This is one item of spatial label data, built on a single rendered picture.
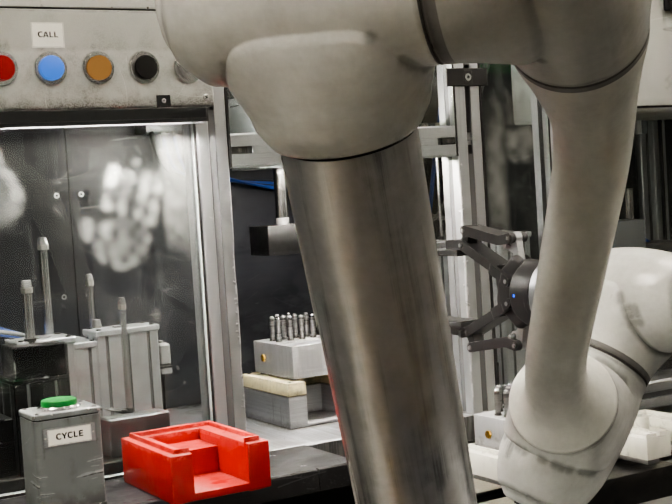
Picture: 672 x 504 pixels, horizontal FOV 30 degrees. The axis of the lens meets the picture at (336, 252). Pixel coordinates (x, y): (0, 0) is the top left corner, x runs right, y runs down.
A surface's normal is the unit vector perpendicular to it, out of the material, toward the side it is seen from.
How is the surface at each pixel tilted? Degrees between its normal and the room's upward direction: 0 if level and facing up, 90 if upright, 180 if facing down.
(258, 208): 90
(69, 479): 90
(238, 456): 90
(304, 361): 90
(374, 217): 111
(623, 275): 55
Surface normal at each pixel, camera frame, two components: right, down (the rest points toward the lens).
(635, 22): 0.72, 0.49
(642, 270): -0.53, -0.61
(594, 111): 0.13, 0.94
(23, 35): 0.51, 0.01
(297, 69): -0.27, 0.54
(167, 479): -0.86, 0.08
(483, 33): 0.03, 0.86
